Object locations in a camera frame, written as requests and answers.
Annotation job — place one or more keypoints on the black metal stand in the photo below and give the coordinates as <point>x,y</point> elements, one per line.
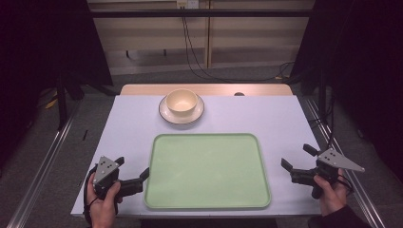
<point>61,104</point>

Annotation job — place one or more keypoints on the yellow tape strip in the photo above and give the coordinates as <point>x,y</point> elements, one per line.
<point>51,103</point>

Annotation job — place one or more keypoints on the cream bowl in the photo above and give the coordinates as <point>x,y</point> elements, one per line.
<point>182,100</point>

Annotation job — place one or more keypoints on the white table mat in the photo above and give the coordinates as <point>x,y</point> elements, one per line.
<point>253,117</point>

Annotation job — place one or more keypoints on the person's left hand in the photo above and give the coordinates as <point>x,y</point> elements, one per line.
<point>103,205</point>

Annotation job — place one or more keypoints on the person's right hand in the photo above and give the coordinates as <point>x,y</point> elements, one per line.
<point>332,194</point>

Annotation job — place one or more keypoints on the small dark round knob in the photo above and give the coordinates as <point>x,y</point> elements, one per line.
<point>239,94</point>

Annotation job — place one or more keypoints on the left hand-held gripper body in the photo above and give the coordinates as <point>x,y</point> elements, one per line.
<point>106,175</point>

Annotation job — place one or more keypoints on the white wall socket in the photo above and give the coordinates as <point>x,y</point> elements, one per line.
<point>187,3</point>

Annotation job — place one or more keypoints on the dark curtain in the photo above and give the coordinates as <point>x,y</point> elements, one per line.
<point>364,63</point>
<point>38,47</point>

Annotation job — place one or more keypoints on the black horizontal bar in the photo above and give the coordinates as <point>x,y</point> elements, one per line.
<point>202,13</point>

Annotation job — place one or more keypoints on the light green tray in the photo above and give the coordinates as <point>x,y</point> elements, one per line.
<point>207,172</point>

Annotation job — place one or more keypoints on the aluminium floor rail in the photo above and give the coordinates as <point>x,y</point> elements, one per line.
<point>358,186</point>
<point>41,171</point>

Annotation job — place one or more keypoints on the cream plate with dark rim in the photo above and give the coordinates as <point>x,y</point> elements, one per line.
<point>182,117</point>

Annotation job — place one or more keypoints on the wooden post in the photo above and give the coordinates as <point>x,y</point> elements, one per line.
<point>208,41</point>

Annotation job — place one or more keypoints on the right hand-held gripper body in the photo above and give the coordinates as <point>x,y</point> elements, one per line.
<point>329,166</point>

